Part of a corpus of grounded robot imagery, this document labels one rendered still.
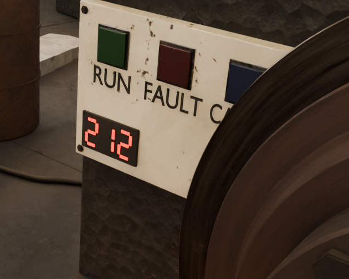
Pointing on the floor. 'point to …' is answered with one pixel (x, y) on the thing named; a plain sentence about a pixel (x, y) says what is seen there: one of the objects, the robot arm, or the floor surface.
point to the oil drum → (13, 68)
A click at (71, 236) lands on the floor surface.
